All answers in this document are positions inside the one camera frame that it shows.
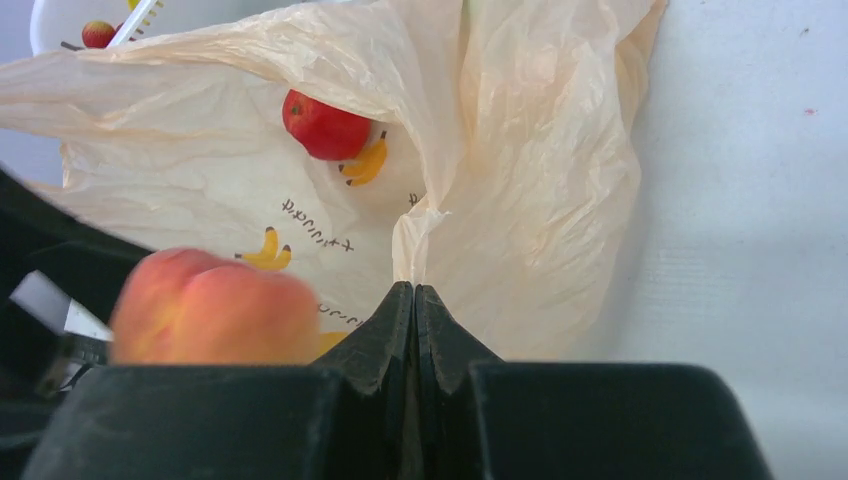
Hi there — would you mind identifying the pink orange fake peach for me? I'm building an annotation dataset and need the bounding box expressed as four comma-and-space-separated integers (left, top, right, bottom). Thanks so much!
110, 249, 320, 365

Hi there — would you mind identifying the red fake grape bunch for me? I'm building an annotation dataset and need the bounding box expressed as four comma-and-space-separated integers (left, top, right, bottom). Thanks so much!
60, 20, 123, 51

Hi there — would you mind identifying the small red fake fruit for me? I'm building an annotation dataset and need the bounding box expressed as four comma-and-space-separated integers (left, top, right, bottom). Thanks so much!
282, 90, 372, 161

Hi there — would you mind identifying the translucent orange plastic bag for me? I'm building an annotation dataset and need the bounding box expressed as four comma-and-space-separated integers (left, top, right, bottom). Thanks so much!
1, 1, 665, 359

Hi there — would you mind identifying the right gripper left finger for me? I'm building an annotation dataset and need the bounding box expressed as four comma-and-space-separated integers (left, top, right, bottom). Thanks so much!
22, 282, 415, 479

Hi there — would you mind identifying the white plastic basket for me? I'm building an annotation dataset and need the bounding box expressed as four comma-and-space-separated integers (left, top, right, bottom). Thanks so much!
30, 0, 291, 55

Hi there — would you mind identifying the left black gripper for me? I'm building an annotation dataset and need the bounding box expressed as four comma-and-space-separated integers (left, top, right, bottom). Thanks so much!
1, 173, 149, 479

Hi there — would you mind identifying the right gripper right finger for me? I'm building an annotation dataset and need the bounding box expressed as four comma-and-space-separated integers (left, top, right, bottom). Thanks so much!
415, 286, 772, 479

